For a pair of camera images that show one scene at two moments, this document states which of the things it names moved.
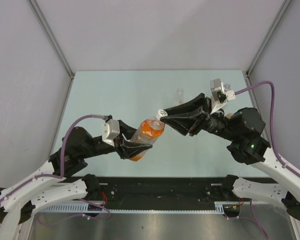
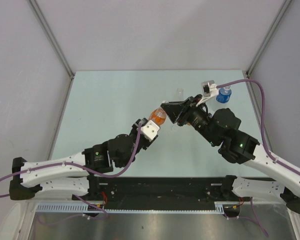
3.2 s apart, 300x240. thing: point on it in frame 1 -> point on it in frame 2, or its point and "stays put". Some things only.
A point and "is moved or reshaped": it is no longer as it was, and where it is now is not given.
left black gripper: x=126 y=149 -> x=135 y=128
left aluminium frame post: x=52 y=36 stays put
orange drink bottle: x=148 y=132 is moved or reshaped
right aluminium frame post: x=269 y=35 stays put
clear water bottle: x=179 y=99 stays put
